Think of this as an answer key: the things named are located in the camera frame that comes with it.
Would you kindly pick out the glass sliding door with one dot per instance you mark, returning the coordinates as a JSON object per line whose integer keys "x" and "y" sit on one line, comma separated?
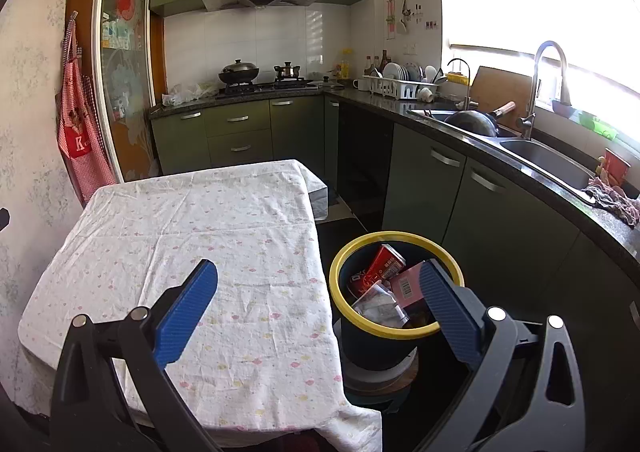
{"x": 125, "y": 57}

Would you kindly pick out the hanging paper decoration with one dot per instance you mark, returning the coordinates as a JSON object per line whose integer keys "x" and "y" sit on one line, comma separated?
{"x": 390, "y": 17}

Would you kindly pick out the white dish rack with plates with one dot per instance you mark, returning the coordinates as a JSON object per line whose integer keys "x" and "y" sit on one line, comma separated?
{"x": 395, "y": 88}

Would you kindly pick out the purple cardboard box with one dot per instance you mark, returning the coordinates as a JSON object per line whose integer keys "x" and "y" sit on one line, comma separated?
{"x": 407, "y": 282}

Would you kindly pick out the pink grey rag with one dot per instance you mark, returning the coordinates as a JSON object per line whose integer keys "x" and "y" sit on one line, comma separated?
{"x": 615, "y": 202}

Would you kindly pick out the dark bin with yellow rim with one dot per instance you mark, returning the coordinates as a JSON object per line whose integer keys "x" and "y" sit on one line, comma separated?
{"x": 375, "y": 352}

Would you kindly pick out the yellow box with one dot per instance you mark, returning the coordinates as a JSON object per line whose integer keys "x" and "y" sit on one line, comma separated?
{"x": 457, "y": 79}

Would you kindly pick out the small white cup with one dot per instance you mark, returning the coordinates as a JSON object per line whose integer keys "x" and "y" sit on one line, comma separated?
{"x": 425, "y": 95}

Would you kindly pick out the green plastic item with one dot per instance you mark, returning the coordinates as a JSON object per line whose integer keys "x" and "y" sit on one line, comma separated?
{"x": 597, "y": 127}

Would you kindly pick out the red paper cup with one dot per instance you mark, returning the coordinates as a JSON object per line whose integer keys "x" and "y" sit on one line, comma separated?
{"x": 617, "y": 167}

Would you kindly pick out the small steel pot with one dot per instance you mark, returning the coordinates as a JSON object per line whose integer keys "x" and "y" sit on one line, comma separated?
{"x": 286, "y": 72}

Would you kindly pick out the white dotted tablecloth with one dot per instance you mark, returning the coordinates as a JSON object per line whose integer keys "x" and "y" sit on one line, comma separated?
{"x": 200, "y": 232}

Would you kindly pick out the gas stove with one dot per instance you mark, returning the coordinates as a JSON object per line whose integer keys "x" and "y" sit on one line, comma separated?
{"x": 270, "y": 86}

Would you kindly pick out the clear plastic cup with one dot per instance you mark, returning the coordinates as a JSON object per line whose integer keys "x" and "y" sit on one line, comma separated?
{"x": 380, "y": 304}

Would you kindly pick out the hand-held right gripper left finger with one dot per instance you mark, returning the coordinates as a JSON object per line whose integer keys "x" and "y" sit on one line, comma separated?
{"x": 187, "y": 312}

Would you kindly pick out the black built-in appliance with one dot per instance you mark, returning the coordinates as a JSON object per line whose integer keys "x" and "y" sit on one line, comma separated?
{"x": 365, "y": 157}

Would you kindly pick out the tall dark glass bottle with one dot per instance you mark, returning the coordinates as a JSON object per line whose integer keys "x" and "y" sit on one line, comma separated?
{"x": 385, "y": 62}

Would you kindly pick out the wooden cutting board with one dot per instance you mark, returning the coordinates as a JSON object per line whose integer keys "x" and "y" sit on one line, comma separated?
{"x": 500, "y": 87}

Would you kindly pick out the red soda can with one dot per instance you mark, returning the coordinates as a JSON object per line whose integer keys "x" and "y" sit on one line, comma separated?
{"x": 380, "y": 267}

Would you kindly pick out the yellow oil bottle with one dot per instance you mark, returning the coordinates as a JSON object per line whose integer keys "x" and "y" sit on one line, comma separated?
{"x": 344, "y": 66}

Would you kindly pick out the black kitchen countertop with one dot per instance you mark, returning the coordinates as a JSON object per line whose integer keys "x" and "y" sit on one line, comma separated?
{"x": 390, "y": 105}

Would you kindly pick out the red checked apron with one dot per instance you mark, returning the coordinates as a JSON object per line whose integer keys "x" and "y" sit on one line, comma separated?
{"x": 80, "y": 142}

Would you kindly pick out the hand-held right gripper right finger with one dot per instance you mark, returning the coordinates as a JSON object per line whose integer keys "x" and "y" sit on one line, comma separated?
{"x": 450, "y": 312}

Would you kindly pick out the tall steel faucet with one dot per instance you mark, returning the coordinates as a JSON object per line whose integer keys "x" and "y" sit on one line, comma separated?
{"x": 530, "y": 102}

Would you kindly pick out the steel sink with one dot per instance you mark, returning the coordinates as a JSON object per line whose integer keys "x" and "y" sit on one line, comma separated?
{"x": 545, "y": 160}

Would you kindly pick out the glass pan lid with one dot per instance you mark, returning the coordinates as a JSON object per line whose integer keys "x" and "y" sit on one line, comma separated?
{"x": 325, "y": 82}

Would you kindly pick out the white wall socket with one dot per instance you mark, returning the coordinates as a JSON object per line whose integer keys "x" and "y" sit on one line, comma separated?
{"x": 411, "y": 50}

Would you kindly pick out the white mug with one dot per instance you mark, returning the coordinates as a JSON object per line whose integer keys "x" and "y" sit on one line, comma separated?
{"x": 361, "y": 85}

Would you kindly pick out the blue bowl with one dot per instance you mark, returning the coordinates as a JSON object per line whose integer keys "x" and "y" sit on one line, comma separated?
{"x": 562, "y": 110}

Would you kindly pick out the clear plastic bags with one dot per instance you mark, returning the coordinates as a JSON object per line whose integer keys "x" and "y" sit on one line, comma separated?
{"x": 185, "y": 93}

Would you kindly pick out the black wok with lid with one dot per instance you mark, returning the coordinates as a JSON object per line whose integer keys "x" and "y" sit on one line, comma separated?
{"x": 239, "y": 73}

